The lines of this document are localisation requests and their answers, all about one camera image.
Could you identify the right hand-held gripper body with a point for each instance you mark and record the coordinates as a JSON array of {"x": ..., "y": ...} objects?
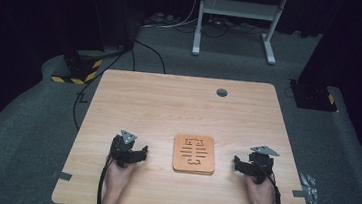
[{"x": 261, "y": 165}]

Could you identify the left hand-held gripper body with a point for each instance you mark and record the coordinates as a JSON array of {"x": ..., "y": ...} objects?
[{"x": 123, "y": 150}]

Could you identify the person's left hand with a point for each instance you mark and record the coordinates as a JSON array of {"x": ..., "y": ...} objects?
[{"x": 118, "y": 176}]

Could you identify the person's right hand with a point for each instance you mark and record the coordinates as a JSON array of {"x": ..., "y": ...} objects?
[{"x": 260, "y": 195}]

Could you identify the grey tape strip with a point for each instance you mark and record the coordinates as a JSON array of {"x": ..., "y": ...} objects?
[
  {"x": 62, "y": 175},
  {"x": 300, "y": 194}
]

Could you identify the grey round table grommet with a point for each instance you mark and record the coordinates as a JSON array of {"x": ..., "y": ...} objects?
[{"x": 221, "y": 92}]

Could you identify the black yellow striped stand base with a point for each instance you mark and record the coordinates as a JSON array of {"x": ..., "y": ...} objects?
[{"x": 78, "y": 72}]

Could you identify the dark power strip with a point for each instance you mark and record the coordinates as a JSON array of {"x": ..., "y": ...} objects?
[{"x": 160, "y": 18}]

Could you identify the white metal stand frame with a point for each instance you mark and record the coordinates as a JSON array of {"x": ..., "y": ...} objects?
[{"x": 238, "y": 8}]

